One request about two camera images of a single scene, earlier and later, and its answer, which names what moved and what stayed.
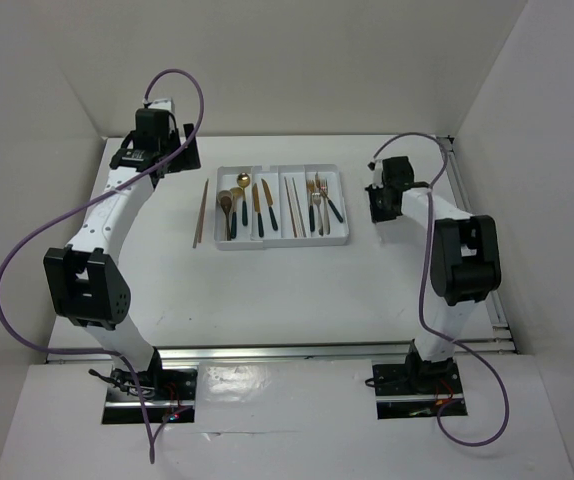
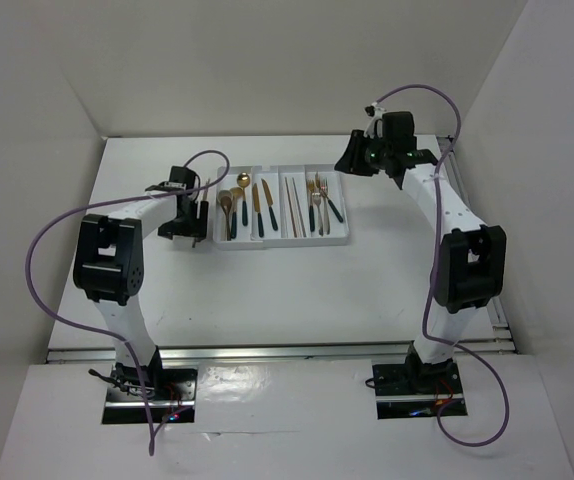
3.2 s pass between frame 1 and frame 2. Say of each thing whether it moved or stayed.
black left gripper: moved
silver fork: stayed
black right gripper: moved
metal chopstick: stayed
